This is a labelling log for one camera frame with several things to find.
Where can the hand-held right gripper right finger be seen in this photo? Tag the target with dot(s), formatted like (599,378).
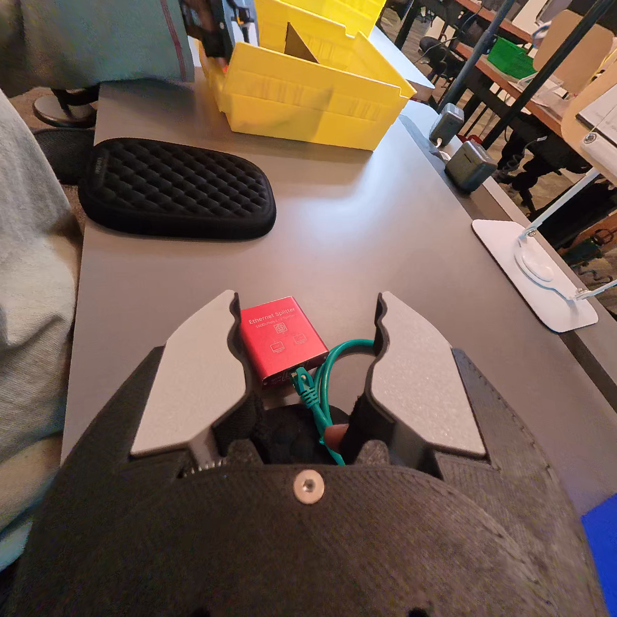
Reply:
(424,390)

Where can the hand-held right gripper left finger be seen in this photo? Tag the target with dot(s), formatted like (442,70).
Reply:
(193,385)

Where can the red ethernet splitter box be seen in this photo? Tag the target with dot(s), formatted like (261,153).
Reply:
(279,337)

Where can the yellow storage bin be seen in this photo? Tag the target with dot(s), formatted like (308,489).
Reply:
(328,14)
(308,106)

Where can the blue storage bin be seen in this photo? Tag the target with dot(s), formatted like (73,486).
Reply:
(602,554)

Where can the wooden office desk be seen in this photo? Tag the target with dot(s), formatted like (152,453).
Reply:
(506,72)

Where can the person's right hand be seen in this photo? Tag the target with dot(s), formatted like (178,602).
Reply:
(335,435)

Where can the black bin divider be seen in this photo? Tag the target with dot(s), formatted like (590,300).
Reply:
(299,48)

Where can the black dimpled wrist pad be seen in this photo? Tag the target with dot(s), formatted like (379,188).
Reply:
(178,188)
(294,434)

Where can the white board stand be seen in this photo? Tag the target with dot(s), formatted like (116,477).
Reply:
(530,274)

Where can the black office chair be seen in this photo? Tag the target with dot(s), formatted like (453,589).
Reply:
(62,140)

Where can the grey charger box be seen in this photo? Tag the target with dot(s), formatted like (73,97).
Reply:
(446,123)
(470,166)

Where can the black light stand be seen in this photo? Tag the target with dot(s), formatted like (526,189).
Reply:
(477,53)

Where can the green storage bin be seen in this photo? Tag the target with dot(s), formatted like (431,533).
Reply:
(511,58)

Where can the black pole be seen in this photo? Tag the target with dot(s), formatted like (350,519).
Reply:
(544,72)

